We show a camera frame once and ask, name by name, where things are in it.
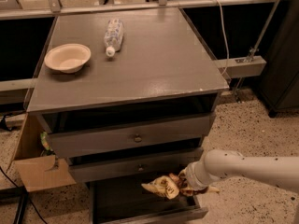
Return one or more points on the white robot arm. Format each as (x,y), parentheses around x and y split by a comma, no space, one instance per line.
(218,165)

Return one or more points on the white paper bowl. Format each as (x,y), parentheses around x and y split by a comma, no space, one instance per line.
(67,58)

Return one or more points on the grey drawer cabinet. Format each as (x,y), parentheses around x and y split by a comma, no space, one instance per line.
(115,92)

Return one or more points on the grey top drawer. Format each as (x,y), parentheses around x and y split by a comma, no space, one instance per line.
(142,134)

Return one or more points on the grey middle drawer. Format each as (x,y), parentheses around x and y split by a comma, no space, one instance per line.
(164,162)

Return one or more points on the grey bottom drawer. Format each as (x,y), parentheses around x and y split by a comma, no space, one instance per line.
(122,200)

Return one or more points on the brown chip bag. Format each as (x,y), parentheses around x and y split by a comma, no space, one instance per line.
(170,186)

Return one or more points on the grey drawer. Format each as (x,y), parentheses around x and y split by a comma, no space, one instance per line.
(122,200)
(142,134)
(164,162)

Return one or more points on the clear plastic water bottle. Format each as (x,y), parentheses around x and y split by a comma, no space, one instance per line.
(113,37)

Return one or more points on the cardboard box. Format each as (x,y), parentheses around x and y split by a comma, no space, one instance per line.
(38,172)

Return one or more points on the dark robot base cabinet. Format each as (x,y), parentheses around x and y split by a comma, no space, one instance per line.
(279,82)

